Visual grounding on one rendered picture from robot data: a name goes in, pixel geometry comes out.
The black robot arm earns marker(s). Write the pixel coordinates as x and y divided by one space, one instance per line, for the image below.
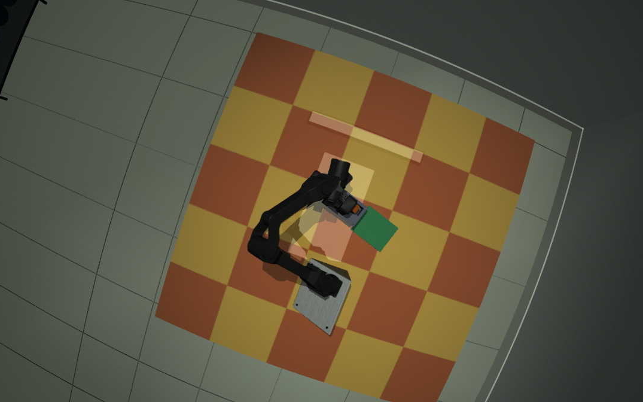
315 188

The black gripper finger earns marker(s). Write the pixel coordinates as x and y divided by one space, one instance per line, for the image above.
337 204

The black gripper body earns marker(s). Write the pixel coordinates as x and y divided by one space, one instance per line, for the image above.
347 203

